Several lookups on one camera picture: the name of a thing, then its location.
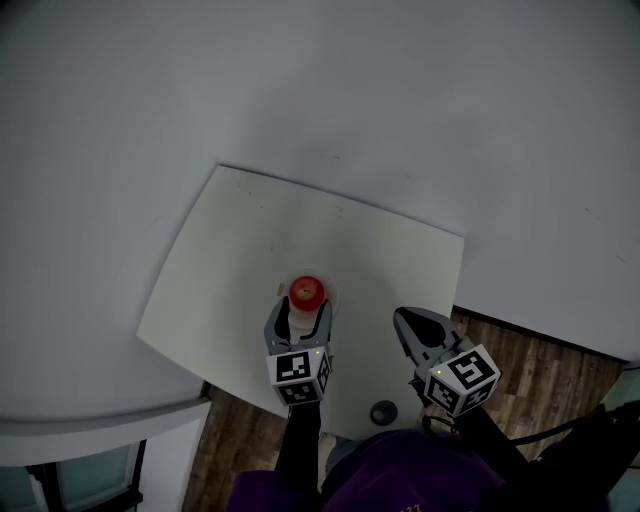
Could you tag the red apple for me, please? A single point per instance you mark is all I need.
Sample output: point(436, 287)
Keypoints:
point(306, 294)

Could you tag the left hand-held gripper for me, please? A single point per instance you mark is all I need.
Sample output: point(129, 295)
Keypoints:
point(295, 370)

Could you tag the dark framed window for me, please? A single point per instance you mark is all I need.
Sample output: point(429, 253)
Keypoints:
point(90, 475)

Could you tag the white square table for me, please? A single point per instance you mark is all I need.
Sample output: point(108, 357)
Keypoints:
point(240, 260)

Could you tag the white round plate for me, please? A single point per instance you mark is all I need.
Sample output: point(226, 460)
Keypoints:
point(334, 290)

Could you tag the dark round cap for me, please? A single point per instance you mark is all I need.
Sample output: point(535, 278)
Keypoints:
point(384, 411)

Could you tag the person's purple jacket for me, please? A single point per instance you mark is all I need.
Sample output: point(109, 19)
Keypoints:
point(400, 475)

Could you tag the person's right forearm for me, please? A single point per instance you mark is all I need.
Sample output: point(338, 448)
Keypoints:
point(490, 440)

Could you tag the white window pelmet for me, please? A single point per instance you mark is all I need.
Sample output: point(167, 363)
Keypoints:
point(100, 422)

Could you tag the person's left forearm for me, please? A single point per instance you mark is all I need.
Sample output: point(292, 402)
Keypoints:
point(300, 450)

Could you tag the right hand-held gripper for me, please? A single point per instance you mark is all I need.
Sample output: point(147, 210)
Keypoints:
point(465, 372)

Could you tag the person's grey trouser leg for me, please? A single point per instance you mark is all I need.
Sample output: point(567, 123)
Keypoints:
point(345, 455)

